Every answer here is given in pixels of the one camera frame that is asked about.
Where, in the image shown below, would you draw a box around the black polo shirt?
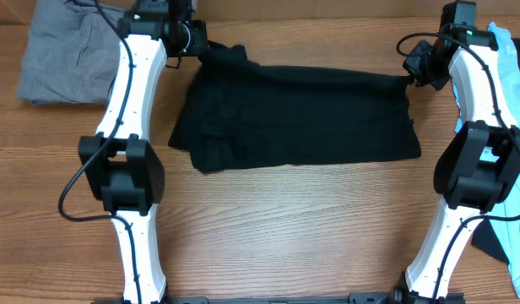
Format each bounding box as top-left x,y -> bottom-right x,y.
169,42 -> 421,174

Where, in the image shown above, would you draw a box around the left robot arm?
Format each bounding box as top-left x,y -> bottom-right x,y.
78,0 -> 208,303

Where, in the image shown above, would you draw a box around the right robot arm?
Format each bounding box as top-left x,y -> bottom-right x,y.
383,1 -> 520,303

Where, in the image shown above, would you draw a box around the folded grey shorts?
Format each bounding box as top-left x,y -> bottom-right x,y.
16,0 -> 124,105

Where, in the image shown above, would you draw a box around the light blue shirt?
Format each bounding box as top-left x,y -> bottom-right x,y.
453,22 -> 520,303

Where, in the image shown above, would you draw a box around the right black cable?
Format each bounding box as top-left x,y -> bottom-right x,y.
395,31 -> 520,304

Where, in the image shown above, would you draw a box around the black cable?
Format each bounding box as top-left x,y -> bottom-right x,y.
57,0 -> 143,304
395,31 -> 520,304

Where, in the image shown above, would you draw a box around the left black cable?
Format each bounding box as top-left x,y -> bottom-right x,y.
57,0 -> 143,304

